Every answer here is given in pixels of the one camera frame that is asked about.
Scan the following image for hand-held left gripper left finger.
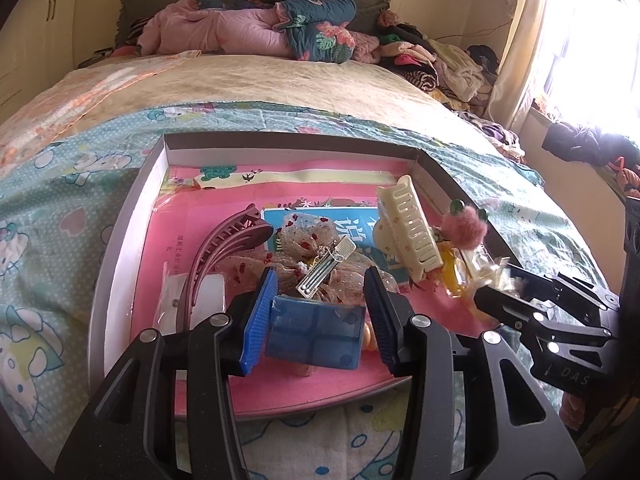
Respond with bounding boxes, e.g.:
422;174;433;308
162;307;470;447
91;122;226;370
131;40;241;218
54;266;279;480

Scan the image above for dark floral quilt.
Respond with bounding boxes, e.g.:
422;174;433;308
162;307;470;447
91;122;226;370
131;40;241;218
192;0;359;65

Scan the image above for clear hair claw clip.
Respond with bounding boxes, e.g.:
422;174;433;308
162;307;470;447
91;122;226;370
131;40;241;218
462;247;526;302

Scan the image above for dark clothes on windowsill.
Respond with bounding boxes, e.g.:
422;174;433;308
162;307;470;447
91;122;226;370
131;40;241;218
542;122;640;199

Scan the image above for cream curtain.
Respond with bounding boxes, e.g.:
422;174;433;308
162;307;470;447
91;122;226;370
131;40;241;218
487;0;582;134

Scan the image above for blue plastic compartment box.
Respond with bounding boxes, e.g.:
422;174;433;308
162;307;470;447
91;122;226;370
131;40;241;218
264;294;369;372

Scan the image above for cream wardrobe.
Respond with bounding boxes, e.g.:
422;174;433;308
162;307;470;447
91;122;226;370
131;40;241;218
0;0;84;122

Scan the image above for shallow grey cardboard box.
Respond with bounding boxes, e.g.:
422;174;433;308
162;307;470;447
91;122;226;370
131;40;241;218
90;131;527;421

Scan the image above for clear plastic packet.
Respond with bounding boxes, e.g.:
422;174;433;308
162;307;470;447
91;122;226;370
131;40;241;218
152;260;229;334

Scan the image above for bright window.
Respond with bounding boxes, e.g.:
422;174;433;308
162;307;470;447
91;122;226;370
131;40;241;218
530;0;640;137

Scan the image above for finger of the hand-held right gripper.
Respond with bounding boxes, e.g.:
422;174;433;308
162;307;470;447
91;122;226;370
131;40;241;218
505;261;621;313
472;284;613;361

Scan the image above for yellow hair clip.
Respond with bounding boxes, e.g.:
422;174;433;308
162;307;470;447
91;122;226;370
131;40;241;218
432;241;477;299

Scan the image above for pink fluffy pompom hair tie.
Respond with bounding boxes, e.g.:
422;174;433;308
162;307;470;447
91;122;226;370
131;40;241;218
437;200;491;252

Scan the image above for pink quilt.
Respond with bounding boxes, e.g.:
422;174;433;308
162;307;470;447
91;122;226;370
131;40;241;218
137;0;387;64

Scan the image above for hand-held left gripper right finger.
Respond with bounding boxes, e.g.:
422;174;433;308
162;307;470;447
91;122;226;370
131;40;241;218
363;266;587;480

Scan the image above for pile of folded quilts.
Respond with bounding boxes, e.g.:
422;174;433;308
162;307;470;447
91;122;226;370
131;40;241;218
114;0;392;52

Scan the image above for maroon banana hair clip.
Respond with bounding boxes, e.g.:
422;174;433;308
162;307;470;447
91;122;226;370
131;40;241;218
172;203;275;334

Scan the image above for sheer dotted bow hair clip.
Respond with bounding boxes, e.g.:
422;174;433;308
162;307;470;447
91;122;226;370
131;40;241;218
220;212;401;312

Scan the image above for pile of clothes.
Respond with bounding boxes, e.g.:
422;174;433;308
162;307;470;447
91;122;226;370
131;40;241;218
377;10;527;162

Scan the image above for cream hair claw clip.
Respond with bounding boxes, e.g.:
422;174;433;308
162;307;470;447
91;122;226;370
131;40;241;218
375;175;446;284

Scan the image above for beige bed cover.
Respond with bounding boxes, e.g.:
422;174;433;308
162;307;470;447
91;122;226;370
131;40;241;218
0;50;501;172

